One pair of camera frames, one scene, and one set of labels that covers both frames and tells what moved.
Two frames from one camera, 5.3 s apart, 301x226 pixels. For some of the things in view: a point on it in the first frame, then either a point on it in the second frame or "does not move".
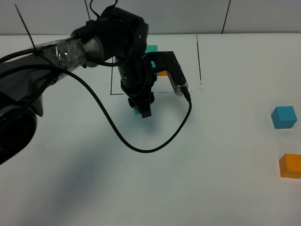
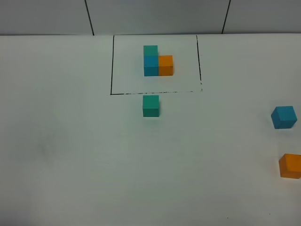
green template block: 151,48 does not move
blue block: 283,117 does not move
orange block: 290,165 does not move
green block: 136,111 -> 151,106
